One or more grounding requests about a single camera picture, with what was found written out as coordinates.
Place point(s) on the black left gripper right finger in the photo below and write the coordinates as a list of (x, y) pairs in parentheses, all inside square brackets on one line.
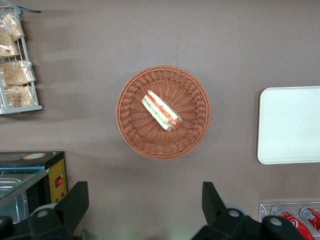
[(225, 225)]

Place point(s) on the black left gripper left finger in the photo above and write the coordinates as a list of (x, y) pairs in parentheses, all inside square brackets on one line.
[(62, 220)]

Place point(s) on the cream plastic tray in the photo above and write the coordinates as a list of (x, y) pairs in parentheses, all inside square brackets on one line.
[(290, 125)]

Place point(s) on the clear acrylic bottle rack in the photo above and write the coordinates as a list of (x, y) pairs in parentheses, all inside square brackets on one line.
[(265, 210)]

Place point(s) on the black food warmer appliance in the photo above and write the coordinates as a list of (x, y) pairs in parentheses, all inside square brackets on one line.
[(56, 175)]

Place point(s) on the red cola bottle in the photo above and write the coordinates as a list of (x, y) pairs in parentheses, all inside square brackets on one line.
[(292, 221), (312, 217)]

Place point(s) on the round brown wicker basket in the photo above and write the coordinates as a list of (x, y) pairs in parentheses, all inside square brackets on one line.
[(140, 130)]

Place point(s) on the wrapped triangle sandwich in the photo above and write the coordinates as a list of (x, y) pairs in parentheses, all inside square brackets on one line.
[(161, 111)]

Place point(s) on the clear bag of rice snacks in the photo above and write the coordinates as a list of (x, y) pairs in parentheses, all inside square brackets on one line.
[(7, 47), (12, 26), (18, 96), (16, 72)]

